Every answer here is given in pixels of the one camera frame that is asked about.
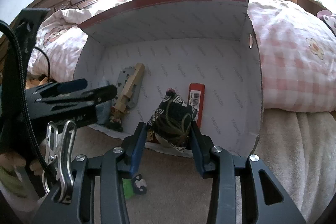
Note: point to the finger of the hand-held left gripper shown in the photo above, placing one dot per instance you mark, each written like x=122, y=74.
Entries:
x=105, y=92
x=73, y=85

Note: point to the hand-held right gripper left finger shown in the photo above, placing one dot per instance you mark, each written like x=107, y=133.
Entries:
x=137, y=150

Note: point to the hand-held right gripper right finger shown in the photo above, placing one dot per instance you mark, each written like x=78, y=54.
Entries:
x=195, y=142

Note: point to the blue grey soft item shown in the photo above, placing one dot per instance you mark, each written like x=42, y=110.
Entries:
x=103, y=113

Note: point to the wooden block puzzle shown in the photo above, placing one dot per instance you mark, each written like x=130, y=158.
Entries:
x=130, y=85

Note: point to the black patterned fabric pouch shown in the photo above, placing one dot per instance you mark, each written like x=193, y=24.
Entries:
x=173, y=116

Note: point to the white cardboard box red rim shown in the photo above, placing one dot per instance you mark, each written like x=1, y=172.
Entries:
x=197, y=61

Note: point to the person's left hand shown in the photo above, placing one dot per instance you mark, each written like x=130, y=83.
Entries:
x=8, y=159

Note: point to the grey holed flat case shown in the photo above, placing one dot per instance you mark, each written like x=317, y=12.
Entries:
x=123, y=77

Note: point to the small brown figurine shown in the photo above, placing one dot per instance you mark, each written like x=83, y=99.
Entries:
x=116, y=119

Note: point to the black white panda toy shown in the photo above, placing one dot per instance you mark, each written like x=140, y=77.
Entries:
x=139, y=184

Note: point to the green plush toy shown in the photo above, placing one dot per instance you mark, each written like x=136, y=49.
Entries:
x=128, y=188

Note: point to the red flat pack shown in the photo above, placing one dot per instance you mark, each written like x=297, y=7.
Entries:
x=197, y=92

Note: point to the beige fleece bed sheet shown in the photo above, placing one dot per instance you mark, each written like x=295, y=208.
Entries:
x=288, y=148

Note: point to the pink checked quilt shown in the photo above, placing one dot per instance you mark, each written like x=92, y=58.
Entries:
x=288, y=69

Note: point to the purple printed pillow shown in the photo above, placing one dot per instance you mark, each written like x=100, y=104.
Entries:
x=328, y=20

